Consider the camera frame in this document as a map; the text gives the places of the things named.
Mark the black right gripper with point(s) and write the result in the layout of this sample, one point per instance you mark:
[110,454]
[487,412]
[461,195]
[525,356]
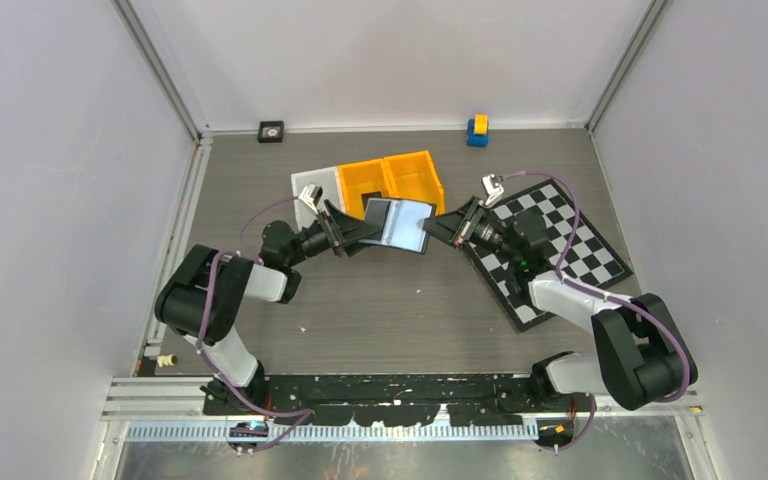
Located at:
[458,226]

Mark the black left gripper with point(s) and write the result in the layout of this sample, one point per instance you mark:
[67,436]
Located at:
[342,231]

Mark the dark grey credit card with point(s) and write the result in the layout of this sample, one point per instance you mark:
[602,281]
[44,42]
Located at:
[376,213]

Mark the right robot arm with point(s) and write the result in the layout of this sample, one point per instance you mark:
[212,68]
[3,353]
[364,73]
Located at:
[640,356]

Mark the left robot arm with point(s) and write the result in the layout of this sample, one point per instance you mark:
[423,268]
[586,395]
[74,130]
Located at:
[201,299]

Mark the orange plastic bin left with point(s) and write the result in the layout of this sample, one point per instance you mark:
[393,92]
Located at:
[360,181]

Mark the orange plastic bin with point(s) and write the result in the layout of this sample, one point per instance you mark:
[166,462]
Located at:
[360,181]
[413,176]

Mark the orange plastic bin right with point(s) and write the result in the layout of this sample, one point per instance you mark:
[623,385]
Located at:
[413,176]

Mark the blue toy car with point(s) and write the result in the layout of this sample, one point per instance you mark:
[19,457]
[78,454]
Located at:
[474,139]

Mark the yellow toy block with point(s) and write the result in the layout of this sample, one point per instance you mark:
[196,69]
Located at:
[480,124]

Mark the black white checkerboard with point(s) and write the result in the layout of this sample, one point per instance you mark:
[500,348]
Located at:
[591,259]

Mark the small black square box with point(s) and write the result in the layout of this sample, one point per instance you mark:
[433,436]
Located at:
[271,131]

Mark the small beige plastic piece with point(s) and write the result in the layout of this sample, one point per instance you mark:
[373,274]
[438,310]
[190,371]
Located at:
[164,361]

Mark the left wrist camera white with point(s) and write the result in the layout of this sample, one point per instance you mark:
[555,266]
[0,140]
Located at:
[311,196]

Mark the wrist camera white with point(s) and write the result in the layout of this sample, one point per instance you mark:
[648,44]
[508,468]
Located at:
[311,196]
[493,188]

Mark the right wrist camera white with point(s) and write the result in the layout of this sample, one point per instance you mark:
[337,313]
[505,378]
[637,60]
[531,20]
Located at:
[493,188]

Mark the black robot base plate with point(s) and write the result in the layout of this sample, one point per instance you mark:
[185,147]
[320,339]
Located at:
[394,400]

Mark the aluminium frame rail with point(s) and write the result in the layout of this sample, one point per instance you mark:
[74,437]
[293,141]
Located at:
[161,409]

